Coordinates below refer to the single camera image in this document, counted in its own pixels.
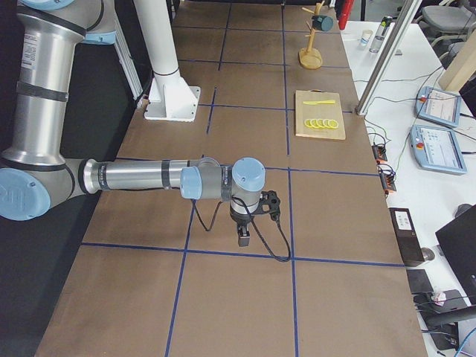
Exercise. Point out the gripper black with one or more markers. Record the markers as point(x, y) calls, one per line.
point(240, 222)

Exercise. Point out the dark teal cup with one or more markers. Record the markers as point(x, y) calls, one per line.
point(322, 23)

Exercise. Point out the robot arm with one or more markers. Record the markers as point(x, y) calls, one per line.
point(34, 175)

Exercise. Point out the wooden cup rack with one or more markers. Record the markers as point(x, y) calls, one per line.
point(309, 57)

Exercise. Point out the paper cup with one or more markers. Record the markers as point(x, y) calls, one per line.
point(365, 37)

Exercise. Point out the wooden cutting board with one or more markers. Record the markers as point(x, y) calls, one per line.
point(311, 121)

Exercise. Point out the yellow plastic knife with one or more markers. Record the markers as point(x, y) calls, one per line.
point(318, 102)

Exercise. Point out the orange black connector block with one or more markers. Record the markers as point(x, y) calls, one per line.
point(379, 152)

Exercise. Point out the black power box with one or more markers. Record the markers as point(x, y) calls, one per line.
point(406, 237)

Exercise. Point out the black laptop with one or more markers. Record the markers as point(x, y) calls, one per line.
point(457, 242)

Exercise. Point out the teach pendant near person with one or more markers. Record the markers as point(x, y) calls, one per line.
point(438, 106)

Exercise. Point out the red fire extinguisher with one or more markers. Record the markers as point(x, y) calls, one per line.
point(344, 8)

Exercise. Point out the plastic water bottle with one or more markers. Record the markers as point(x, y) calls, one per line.
point(380, 35)

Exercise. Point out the grey office chair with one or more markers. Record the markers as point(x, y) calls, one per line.
point(450, 22)

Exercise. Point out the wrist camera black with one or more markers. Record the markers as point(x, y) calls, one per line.
point(270, 204)

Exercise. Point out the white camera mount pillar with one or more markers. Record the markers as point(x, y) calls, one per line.
point(170, 97)

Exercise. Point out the aluminium frame post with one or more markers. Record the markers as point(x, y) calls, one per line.
point(404, 19)

